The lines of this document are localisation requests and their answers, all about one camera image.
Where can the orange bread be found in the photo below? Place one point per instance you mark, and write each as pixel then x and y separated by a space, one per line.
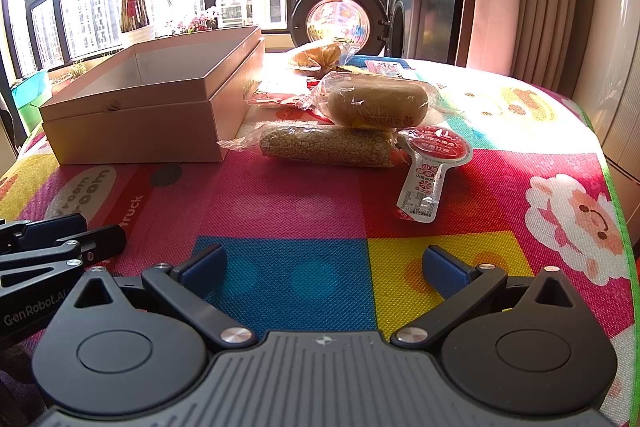
pixel 317 54

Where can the clear plastic packet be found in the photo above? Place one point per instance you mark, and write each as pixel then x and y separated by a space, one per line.
pixel 387 68

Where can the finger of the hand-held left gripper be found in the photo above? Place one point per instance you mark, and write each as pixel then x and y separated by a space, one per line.
pixel 55 225
pixel 102 244

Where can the red round-top sachet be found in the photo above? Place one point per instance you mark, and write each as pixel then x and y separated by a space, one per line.
pixel 430 172

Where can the beige cardboard box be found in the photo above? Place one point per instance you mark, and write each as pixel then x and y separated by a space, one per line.
pixel 150 127

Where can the teal plastic basin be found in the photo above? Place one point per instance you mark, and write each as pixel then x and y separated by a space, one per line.
pixel 31 88

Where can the green grain bar packet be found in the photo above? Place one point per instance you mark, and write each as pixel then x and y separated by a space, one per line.
pixel 325 147

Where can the round washing machine door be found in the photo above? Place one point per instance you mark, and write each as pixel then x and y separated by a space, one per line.
pixel 337 19

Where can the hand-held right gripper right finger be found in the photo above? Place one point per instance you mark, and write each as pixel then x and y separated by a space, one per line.
pixel 444 269

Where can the pink flowers in white pot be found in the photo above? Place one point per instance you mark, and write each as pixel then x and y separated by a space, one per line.
pixel 200 21

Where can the small white planter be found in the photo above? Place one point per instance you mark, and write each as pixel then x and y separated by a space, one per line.
pixel 67 77

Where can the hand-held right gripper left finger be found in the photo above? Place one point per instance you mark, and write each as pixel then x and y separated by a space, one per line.
pixel 204 268

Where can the round bread bun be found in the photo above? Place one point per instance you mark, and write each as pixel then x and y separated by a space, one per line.
pixel 375 104

